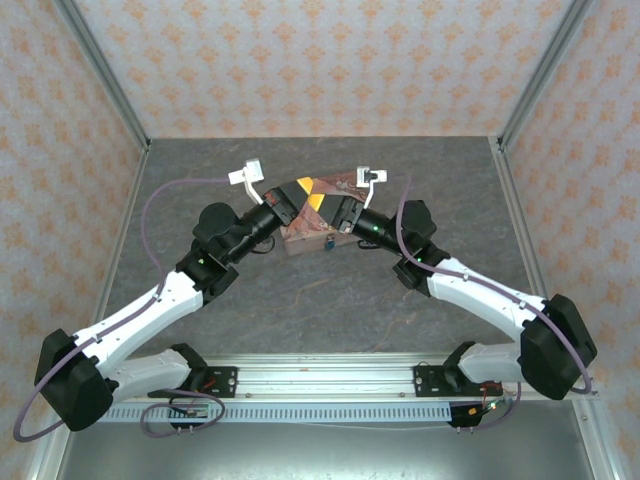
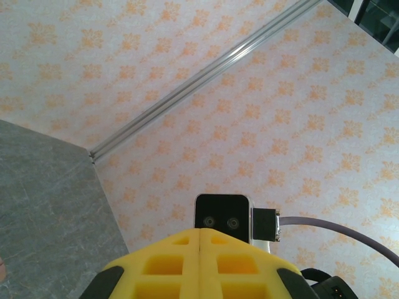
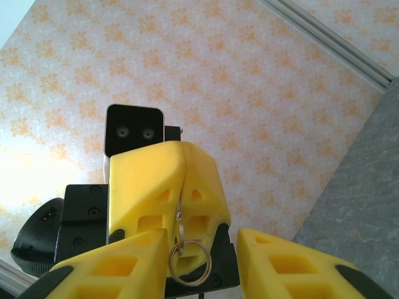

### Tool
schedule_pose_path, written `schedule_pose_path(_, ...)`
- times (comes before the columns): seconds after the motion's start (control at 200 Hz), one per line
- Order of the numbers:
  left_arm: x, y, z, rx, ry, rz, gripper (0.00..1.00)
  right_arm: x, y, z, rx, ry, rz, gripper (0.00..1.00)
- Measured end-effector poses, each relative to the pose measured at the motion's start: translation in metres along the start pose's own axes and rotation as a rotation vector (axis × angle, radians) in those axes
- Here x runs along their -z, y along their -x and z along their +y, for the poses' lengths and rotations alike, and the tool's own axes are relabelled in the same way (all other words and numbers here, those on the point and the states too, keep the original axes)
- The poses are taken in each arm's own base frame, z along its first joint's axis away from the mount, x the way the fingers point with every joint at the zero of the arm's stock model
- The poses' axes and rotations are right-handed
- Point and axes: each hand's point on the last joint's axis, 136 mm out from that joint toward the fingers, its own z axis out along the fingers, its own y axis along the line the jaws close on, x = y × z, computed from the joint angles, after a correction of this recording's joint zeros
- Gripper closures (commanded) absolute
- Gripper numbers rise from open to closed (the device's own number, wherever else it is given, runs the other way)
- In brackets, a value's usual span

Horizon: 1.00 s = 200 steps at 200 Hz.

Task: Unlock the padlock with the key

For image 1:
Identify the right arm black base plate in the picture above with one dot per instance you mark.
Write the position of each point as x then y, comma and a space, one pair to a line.
430, 382

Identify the aluminium mounting rail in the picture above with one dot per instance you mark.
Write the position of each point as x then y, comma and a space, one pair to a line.
325, 380

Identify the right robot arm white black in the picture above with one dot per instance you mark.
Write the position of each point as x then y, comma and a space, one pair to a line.
480, 295

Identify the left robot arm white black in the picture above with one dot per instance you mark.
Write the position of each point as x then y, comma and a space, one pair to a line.
140, 315

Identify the small circuit board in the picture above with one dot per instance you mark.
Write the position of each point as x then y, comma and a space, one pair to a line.
192, 412
487, 407

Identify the pink book-shaped box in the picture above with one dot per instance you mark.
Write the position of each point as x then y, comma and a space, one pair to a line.
305, 235

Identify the grey metal sheet panel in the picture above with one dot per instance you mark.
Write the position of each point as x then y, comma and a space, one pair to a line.
325, 452

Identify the aluminium frame post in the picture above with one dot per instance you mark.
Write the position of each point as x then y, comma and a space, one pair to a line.
545, 75
100, 70

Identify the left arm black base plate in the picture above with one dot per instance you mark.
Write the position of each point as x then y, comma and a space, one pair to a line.
222, 382

